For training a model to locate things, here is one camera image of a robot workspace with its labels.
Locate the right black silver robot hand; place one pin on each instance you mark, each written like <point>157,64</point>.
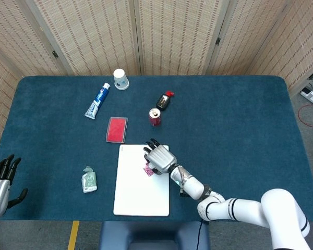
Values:
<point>161,159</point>

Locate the red soda can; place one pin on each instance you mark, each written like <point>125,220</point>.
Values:
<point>155,119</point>

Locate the white board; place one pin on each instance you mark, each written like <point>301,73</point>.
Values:
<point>135,192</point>

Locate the red ink pad case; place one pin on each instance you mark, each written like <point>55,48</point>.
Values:
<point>116,129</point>

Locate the black bottle with red cap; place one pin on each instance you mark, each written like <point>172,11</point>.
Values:
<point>162,102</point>

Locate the green tissue pack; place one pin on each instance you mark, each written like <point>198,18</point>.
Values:
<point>89,181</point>

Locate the blue robot torso base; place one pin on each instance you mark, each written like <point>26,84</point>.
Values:
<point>154,237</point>

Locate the blue felt tablecloth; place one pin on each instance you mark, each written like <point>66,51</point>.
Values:
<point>237,117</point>

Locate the blue white toothpaste tube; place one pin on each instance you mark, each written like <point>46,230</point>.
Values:
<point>97,101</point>

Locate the white paper cup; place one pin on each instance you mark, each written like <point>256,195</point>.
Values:
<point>120,79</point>

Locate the woven bamboo folding screen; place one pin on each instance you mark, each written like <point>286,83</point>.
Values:
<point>177,34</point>

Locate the black screen hinge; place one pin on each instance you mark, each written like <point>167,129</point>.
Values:
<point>218,41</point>
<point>55,54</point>

